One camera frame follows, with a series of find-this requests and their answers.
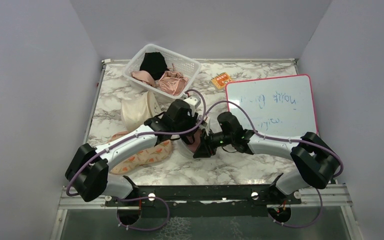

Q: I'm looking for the beige bra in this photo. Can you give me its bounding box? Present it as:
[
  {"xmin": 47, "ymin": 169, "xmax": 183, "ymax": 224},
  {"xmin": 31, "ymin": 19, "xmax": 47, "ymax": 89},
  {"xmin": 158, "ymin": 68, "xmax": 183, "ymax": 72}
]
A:
[{"xmin": 131, "ymin": 70, "xmax": 157, "ymax": 88}]

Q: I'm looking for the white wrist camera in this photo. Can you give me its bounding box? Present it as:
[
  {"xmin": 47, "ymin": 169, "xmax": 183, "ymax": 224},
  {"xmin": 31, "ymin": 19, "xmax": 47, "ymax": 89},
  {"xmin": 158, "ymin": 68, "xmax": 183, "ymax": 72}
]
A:
[
  {"xmin": 183, "ymin": 96, "xmax": 201, "ymax": 112},
  {"xmin": 200, "ymin": 116, "xmax": 212, "ymax": 134}
]

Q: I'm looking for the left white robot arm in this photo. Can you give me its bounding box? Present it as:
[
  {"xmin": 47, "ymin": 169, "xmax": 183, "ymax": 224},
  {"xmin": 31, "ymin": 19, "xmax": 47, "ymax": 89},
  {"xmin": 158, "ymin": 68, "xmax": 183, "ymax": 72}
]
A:
[{"xmin": 65, "ymin": 96, "xmax": 201, "ymax": 206}]

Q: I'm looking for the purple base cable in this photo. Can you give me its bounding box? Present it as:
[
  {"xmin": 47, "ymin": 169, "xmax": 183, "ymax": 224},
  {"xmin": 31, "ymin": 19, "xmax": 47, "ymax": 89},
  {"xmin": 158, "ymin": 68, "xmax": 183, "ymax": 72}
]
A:
[
  {"xmin": 116, "ymin": 196, "xmax": 171, "ymax": 233},
  {"xmin": 267, "ymin": 188, "xmax": 324, "ymax": 230}
]

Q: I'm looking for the dusty pink black-trimmed bra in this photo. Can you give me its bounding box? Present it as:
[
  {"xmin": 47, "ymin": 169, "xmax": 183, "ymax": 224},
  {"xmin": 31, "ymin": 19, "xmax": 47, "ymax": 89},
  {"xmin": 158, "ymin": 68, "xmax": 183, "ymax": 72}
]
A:
[{"xmin": 182, "ymin": 128, "xmax": 202, "ymax": 154}]

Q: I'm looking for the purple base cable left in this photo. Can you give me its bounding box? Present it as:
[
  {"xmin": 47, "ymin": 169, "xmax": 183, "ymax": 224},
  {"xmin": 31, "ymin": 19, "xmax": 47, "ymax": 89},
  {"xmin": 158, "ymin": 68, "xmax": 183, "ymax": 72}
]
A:
[{"xmin": 116, "ymin": 196, "xmax": 171, "ymax": 233}]

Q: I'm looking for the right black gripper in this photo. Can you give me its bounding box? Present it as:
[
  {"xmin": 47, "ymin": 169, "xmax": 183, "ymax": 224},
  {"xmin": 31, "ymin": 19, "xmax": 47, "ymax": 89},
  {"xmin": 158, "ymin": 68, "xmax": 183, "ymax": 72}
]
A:
[{"xmin": 193, "ymin": 128, "xmax": 234, "ymax": 159}]

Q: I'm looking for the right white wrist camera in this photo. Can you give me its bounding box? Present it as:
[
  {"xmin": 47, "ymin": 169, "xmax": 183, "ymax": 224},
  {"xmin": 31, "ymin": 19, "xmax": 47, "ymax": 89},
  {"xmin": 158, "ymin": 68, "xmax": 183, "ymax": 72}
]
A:
[{"xmin": 200, "ymin": 116, "xmax": 212, "ymax": 134}]

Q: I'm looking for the cream cylindrical laundry bag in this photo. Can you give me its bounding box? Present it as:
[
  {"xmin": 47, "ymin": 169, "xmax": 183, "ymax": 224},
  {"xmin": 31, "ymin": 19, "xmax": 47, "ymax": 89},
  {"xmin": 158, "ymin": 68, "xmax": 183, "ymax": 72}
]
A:
[{"xmin": 121, "ymin": 91, "xmax": 162, "ymax": 133}]

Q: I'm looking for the pink framed whiteboard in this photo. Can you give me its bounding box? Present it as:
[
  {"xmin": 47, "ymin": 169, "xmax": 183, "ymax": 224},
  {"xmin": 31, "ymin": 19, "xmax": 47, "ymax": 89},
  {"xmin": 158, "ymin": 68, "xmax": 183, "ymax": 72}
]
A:
[{"xmin": 225, "ymin": 74, "xmax": 319, "ymax": 137}]

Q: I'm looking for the orange card pack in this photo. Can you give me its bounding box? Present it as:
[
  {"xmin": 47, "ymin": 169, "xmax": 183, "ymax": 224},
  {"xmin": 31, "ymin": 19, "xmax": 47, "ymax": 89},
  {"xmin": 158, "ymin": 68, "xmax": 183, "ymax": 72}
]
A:
[{"xmin": 211, "ymin": 72, "xmax": 234, "ymax": 90}]

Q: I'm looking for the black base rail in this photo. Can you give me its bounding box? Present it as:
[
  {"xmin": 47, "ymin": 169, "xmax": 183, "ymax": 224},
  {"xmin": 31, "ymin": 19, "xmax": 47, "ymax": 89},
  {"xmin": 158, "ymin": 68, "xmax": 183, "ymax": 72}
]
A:
[{"xmin": 105, "ymin": 184, "xmax": 302, "ymax": 218}]

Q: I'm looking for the white plastic basket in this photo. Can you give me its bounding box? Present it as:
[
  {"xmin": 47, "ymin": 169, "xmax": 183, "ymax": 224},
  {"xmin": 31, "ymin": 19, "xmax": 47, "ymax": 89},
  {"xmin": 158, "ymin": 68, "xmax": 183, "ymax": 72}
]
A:
[{"xmin": 122, "ymin": 43, "xmax": 201, "ymax": 103}]

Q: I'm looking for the pink satin bra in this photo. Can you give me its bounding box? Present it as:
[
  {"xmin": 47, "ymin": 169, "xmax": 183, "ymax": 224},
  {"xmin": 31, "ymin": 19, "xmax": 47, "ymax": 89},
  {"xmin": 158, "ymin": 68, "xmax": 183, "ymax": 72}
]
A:
[{"xmin": 158, "ymin": 70, "xmax": 189, "ymax": 96}]

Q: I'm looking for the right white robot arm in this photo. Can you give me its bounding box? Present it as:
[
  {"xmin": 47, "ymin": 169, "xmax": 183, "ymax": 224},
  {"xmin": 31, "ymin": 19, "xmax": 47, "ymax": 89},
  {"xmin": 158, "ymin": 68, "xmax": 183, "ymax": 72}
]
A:
[{"xmin": 191, "ymin": 112, "xmax": 342, "ymax": 204}]

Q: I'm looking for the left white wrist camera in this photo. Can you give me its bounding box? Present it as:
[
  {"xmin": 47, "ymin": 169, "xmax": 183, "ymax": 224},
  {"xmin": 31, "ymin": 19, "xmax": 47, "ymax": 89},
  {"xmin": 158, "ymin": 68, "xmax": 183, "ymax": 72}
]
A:
[{"xmin": 183, "ymin": 96, "xmax": 201, "ymax": 112}]

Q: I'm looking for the black garment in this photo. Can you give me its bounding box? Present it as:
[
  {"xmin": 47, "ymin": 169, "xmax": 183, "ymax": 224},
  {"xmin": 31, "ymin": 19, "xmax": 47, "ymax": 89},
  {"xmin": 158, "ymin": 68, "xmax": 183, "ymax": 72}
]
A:
[{"xmin": 139, "ymin": 52, "xmax": 169, "ymax": 81}]

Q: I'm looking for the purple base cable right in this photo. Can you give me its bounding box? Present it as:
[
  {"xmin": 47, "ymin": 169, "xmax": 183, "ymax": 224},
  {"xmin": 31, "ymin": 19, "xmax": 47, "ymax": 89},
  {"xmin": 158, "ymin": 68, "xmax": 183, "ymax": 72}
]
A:
[{"xmin": 267, "ymin": 188, "xmax": 324, "ymax": 230}]

